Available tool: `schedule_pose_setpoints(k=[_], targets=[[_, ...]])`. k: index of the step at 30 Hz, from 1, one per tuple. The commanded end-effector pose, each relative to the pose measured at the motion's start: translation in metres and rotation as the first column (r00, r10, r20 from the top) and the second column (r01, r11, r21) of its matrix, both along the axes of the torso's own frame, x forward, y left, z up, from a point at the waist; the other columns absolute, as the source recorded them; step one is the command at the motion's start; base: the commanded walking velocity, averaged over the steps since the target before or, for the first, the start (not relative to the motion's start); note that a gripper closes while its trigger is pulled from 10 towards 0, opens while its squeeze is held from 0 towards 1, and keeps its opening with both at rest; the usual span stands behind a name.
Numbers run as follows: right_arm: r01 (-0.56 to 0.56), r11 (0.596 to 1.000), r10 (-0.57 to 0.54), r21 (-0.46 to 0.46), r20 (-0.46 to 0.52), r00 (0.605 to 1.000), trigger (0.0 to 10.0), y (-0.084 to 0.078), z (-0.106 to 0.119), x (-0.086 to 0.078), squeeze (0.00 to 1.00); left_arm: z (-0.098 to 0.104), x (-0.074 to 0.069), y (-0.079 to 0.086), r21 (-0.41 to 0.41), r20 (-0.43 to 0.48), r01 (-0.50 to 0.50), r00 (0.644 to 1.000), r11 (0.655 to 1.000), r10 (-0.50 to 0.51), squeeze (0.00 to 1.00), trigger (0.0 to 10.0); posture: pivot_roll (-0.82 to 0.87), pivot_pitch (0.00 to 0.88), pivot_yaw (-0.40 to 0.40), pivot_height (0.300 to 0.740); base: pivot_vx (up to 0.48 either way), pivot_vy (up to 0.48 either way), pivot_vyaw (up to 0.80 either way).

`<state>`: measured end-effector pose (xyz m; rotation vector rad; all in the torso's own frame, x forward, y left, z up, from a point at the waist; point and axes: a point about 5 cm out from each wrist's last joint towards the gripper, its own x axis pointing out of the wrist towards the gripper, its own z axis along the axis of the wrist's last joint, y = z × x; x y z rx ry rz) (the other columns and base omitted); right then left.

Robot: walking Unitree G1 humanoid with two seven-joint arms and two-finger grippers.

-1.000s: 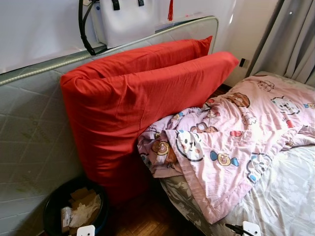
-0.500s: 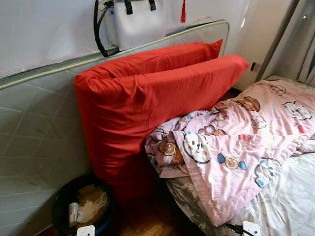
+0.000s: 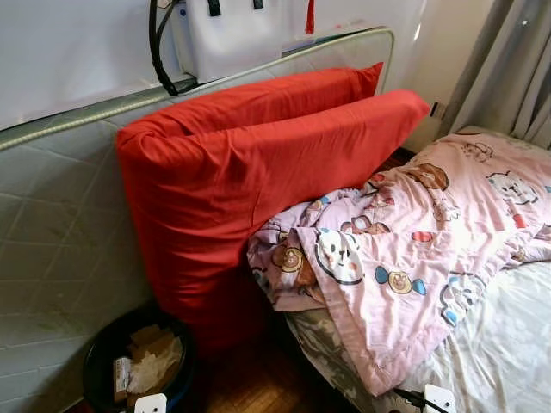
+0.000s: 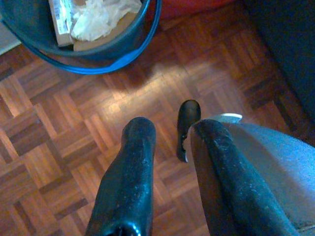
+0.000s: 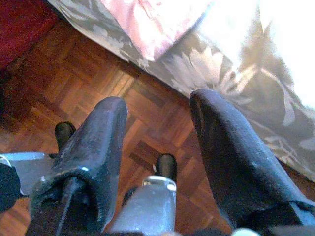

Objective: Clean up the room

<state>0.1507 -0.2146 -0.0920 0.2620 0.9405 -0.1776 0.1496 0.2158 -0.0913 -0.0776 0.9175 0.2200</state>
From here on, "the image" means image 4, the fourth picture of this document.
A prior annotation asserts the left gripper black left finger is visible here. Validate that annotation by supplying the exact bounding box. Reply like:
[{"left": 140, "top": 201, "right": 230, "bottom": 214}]
[{"left": 85, "top": 117, "right": 157, "bottom": 236}]

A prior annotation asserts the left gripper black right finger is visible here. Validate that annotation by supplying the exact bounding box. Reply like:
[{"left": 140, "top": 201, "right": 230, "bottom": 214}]
[{"left": 189, "top": 119, "right": 300, "bottom": 236}]

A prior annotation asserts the black robot left foot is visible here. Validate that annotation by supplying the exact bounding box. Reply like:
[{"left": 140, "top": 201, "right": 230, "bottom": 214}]
[{"left": 176, "top": 99, "right": 202, "bottom": 163}]

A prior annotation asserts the brown cardboard box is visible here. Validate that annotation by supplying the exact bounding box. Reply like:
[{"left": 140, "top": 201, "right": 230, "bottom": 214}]
[{"left": 48, "top": 0, "right": 138, "bottom": 52}]

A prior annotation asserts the dark blue-grey furniture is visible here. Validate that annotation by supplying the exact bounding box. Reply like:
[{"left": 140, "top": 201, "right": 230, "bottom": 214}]
[{"left": 242, "top": 0, "right": 315, "bottom": 121}]

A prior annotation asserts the white crumpled plastic sheet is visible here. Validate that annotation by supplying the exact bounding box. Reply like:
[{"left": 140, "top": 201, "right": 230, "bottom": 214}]
[{"left": 70, "top": 0, "right": 142, "bottom": 42}]

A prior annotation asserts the dark bucket with blue handle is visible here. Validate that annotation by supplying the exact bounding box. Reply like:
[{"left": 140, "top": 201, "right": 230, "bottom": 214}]
[{"left": 0, "top": 0, "right": 163, "bottom": 76}]

